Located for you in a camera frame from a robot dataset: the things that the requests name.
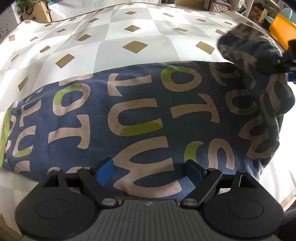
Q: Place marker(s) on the light blue chairs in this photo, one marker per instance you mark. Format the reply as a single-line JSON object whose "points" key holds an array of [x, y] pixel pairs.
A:
{"points": [[281, 14]]}

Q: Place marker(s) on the patterned cushion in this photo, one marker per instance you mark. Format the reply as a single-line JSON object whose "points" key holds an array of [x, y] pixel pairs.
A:
{"points": [[217, 5]]}

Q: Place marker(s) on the grey white checked tablecloth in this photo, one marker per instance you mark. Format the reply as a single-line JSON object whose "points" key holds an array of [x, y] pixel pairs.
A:
{"points": [[115, 34]]}

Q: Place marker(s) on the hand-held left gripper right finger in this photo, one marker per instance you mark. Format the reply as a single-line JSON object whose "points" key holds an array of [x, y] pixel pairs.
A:
{"points": [[193, 170]]}

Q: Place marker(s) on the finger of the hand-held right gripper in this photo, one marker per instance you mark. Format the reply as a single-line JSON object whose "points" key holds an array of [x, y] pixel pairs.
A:
{"points": [[272, 63]]}

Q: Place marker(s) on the brown cardboard box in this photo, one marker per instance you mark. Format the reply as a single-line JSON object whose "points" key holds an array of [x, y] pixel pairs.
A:
{"points": [[35, 12]]}

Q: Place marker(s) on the yellow plastic chair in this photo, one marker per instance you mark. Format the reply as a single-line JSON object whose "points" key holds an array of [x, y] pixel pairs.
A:
{"points": [[283, 29]]}

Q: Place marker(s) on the blue lettered pants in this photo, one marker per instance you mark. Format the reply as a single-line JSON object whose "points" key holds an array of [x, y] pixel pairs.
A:
{"points": [[138, 120]]}

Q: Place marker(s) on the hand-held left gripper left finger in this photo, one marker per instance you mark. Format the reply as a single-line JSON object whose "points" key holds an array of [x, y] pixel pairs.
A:
{"points": [[105, 171]]}

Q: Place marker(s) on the storage shelf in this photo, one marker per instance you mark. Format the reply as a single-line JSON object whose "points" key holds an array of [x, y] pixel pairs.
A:
{"points": [[256, 10]]}

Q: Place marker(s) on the leafy potted plant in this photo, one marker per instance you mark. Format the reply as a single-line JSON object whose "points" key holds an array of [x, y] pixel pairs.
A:
{"points": [[25, 5]]}

